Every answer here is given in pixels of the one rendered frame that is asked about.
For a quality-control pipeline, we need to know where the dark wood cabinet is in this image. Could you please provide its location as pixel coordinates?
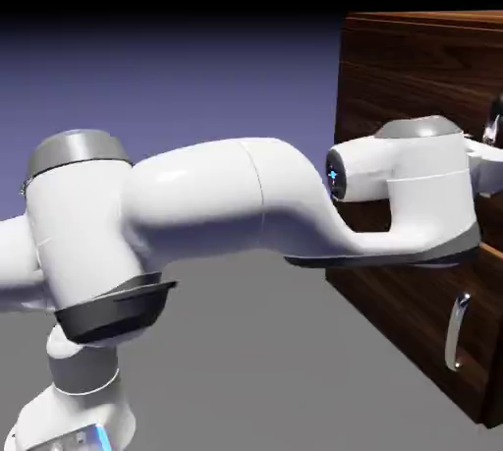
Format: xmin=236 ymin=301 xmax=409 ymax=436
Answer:
xmin=324 ymin=9 xmax=503 ymax=431

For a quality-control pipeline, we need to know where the dark wood cabinet door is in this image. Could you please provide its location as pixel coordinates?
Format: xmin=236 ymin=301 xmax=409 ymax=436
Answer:
xmin=324 ymin=241 xmax=503 ymax=431
xmin=335 ymin=17 xmax=503 ymax=242

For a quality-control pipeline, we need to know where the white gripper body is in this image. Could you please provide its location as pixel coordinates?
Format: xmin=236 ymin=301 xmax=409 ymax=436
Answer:
xmin=468 ymin=142 xmax=503 ymax=198

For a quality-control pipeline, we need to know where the curved silver door handle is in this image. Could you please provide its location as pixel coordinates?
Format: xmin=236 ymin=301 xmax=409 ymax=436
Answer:
xmin=481 ymin=93 xmax=503 ymax=145
xmin=444 ymin=292 xmax=472 ymax=372

